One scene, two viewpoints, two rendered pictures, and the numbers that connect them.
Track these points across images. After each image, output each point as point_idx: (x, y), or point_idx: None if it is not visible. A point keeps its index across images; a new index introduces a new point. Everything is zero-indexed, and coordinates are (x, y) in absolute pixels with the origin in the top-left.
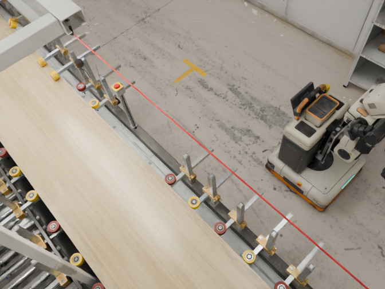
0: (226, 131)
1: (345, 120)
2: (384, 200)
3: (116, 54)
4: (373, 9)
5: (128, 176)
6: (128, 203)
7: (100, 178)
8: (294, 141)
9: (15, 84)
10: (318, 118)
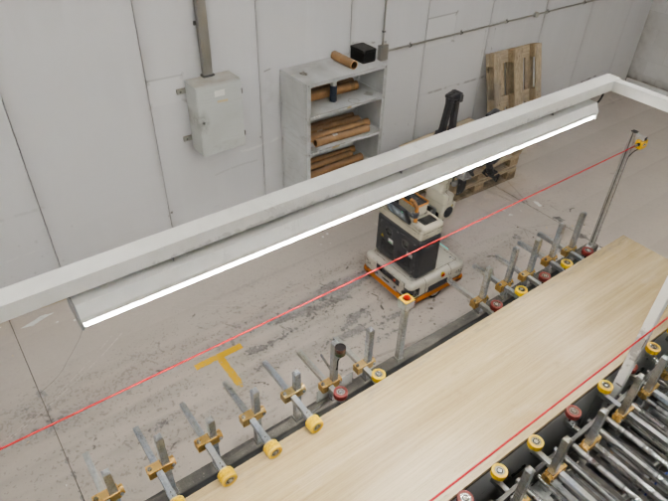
0: (346, 336)
1: (441, 183)
2: (444, 243)
3: (126, 472)
4: (266, 161)
5: (497, 339)
6: (531, 339)
7: (501, 365)
8: (431, 235)
9: (310, 498)
10: (427, 203)
